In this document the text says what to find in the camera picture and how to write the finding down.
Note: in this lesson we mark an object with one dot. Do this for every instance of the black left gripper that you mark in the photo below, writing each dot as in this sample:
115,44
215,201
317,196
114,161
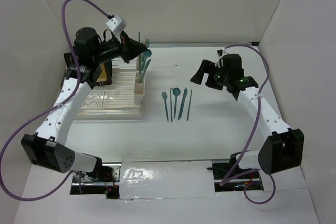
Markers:
129,49

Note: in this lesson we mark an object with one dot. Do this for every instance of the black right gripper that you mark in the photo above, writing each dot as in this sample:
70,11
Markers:
207,66

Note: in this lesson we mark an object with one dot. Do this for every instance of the teal spoon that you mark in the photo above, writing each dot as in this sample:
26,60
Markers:
147,54
176,92

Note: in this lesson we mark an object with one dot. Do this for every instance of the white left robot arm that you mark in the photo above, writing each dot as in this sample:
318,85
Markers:
46,147

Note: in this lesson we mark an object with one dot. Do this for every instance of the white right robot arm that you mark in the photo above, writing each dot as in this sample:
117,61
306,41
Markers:
282,145

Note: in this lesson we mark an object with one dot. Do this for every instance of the black framed yellow plate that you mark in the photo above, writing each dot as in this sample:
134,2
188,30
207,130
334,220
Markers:
105,78

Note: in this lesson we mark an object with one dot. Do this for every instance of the cream utensil holder near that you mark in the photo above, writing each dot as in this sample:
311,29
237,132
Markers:
139,88

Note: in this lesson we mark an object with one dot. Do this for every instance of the small teal fork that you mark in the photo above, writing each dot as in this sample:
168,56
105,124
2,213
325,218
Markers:
164,96

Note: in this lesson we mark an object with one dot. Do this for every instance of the clear dish rack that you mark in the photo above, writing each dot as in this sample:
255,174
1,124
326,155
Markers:
116,101

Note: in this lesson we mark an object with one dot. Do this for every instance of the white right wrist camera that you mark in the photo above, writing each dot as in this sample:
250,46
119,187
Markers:
222,53

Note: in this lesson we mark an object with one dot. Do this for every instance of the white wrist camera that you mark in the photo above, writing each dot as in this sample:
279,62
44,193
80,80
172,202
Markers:
116,24
222,53

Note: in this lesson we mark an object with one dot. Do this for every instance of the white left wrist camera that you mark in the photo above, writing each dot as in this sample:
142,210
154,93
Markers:
116,24

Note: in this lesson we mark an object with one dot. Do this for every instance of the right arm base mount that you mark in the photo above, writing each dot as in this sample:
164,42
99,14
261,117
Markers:
220,169

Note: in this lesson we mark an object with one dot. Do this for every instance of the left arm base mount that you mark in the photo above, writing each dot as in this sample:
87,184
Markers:
106,185

